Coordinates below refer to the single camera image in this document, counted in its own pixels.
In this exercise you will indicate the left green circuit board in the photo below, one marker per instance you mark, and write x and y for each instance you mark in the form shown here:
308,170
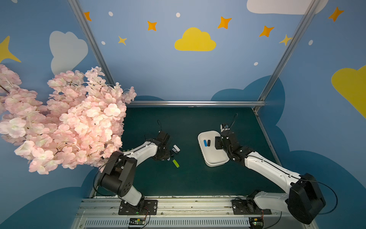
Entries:
136,222

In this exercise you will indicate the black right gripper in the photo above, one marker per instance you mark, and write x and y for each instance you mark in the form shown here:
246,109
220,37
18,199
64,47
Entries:
222,141

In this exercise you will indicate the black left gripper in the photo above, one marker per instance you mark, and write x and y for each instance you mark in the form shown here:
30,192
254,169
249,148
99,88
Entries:
167,150

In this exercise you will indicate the white plastic storage box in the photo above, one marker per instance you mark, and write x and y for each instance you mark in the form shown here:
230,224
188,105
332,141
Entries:
212,156

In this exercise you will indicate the pink artificial blossom tree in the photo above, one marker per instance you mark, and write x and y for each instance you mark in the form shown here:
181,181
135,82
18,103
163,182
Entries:
81,123

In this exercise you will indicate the white rectangular usb drive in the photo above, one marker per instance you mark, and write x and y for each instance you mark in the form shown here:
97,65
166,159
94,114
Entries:
176,148

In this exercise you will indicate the aluminium rear frame rail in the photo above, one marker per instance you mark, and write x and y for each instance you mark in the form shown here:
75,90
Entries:
197,104

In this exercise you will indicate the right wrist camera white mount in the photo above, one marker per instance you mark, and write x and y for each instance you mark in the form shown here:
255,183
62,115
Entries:
224,127

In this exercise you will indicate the aluminium left frame post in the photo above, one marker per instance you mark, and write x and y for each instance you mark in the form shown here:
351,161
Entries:
84,24

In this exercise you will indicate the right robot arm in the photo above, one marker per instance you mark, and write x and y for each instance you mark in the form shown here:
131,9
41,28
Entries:
302,197

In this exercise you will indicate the aluminium right frame post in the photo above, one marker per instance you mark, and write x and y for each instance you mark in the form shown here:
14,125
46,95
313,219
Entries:
299,32

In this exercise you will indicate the green circuit board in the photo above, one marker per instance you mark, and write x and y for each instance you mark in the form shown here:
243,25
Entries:
256,223
136,222

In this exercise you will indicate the lime green usb drive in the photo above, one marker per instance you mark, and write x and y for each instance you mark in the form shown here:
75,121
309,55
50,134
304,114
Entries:
176,163

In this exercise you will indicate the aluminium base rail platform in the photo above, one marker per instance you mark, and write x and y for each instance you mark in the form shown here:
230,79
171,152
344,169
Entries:
179,212

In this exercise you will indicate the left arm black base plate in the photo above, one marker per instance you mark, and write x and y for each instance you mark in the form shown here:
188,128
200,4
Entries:
145,206

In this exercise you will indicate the aluminium frame post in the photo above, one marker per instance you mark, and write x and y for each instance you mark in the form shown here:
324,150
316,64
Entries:
299,32
84,24

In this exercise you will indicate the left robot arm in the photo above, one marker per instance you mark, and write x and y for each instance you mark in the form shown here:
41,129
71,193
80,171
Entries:
119,172

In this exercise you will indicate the right green circuit board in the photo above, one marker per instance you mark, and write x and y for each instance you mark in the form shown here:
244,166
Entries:
256,223

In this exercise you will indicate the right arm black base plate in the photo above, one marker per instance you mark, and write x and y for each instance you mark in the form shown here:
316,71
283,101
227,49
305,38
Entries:
247,207

